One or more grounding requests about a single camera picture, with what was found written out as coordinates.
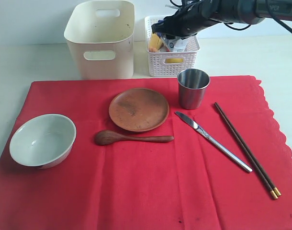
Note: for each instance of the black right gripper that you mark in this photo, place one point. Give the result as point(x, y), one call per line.
point(186, 22)

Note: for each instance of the blue white milk carton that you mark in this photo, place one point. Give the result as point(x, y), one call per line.
point(175, 44)

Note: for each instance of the yellow cheese wedge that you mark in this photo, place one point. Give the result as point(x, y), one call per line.
point(155, 42)

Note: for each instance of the fried chicken piece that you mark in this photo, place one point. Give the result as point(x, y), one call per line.
point(152, 49)

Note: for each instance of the yellow lemon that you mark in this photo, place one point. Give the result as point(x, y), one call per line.
point(173, 60)

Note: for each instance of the stainless steel cup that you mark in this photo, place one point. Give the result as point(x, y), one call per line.
point(192, 84)

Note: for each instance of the round wooden plate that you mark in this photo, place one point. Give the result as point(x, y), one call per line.
point(139, 109)

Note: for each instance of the dark wooden spoon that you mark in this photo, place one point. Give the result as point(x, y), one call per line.
point(107, 137)

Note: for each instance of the pale green ceramic bowl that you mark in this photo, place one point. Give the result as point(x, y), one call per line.
point(44, 141)

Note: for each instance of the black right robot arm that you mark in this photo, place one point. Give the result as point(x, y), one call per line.
point(249, 12)

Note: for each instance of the white perforated plastic basket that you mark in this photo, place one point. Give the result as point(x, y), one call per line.
point(156, 61)

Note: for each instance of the cream plastic bin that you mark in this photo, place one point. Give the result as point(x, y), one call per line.
point(100, 37)

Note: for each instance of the stainless steel table knife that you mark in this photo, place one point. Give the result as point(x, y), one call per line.
point(189, 121)

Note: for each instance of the brown chopstick lower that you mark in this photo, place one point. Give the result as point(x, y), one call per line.
point(243, 149)

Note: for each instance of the brown chopstick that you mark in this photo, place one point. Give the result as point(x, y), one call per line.
point(246, 146)
point(243, 149)

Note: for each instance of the brown chopstick upper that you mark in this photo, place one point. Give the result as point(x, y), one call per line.
point(246, 146)

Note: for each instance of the red tablecloth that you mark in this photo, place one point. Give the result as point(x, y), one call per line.
point(186, 184)

